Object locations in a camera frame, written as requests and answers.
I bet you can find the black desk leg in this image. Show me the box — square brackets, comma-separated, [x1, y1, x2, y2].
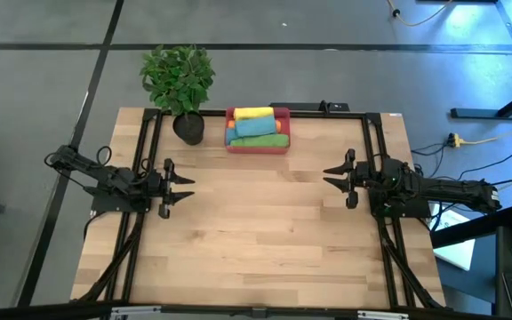
[450, 82, 512, 120]

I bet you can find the white sheet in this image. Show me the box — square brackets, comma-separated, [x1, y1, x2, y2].
[431, 203, 477, 272]

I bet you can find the yellow microfiber towel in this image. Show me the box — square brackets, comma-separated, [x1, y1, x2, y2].
[233, 106, 276, 121]

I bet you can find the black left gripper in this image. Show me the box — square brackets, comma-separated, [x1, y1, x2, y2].
[142, 157, 196, 220]

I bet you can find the green plant in black pot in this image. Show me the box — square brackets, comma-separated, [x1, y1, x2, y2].
[139, 43, 216, 147]

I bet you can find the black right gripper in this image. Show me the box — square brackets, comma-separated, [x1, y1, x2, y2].
[322, 148, 384, 210]

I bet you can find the black desk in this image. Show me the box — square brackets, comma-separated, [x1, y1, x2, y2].
[431, 206, 512, 319]

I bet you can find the teal microfiber towel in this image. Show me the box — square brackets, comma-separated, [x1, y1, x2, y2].
[234, 116, 277, 138]

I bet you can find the pink plastic basket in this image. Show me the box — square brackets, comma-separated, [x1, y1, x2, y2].
[224, 106, 292, 156]

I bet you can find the grey metal bracket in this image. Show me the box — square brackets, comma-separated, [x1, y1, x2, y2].
[109, 304, 163, 317]
[356, 309, 409, 320]

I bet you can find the orange microfiber towel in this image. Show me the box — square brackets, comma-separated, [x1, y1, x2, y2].
[228, 119, 283, 133]

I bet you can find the yellow floor cable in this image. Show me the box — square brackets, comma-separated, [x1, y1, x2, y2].
[387, 0, 455, 27]

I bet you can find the yellow plug with cable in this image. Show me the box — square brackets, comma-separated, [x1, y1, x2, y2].
[446, 132, 512, 148]

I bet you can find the black bar with clamp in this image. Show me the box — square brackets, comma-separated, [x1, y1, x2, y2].
[268, 100, 350, 113]

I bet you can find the green microfiber towel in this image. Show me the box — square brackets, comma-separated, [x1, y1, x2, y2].
[228, 133, 291, 148]

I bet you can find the black aluminium table frame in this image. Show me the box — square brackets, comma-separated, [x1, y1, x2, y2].
[71, 108, 448, 312]

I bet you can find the black overhead crossbar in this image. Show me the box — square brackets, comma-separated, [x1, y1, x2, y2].
[0, 300, 512, 320]

